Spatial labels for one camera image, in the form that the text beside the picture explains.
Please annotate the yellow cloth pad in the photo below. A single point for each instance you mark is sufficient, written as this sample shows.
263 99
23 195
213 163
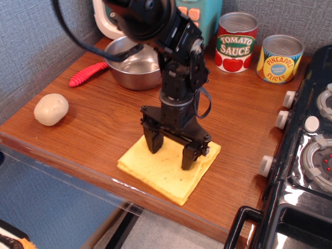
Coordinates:
163 171

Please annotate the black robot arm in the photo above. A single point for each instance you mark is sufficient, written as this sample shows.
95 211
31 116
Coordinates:
180 49

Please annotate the pineapple slices can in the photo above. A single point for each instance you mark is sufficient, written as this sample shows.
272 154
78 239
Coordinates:
279 58

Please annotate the grey stove knob rear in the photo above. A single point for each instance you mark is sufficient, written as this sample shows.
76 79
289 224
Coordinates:
288 99

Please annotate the grey stove knob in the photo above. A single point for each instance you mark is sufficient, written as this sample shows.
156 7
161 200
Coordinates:
288 99
281 119
265 165

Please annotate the black toy stove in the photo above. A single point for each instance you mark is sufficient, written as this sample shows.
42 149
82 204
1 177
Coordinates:
297 198

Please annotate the black oven door handle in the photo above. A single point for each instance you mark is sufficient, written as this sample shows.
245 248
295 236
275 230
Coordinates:
244 213

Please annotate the stainless steel pot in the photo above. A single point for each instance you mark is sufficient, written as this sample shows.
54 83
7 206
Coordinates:
139 71

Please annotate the grey stove knob front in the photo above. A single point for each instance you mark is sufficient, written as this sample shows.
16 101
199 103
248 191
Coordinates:
265 165

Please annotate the beige toy potato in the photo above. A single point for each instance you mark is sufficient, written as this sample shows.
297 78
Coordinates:
51 109

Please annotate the grey stove knob middle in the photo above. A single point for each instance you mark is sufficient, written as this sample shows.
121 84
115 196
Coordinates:
281 119

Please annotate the tomato sauce can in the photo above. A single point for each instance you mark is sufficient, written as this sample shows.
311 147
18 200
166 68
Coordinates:
236 38

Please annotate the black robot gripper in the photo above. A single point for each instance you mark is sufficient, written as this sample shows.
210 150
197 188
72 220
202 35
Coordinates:
177 121

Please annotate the orange fuzzy object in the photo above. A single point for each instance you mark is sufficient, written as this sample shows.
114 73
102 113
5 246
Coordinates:
27 244

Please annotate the teal toy microwave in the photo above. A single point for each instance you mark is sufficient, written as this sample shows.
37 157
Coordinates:
204 14

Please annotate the red ribbed pot handle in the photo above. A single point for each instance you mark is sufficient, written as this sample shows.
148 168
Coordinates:
86 73

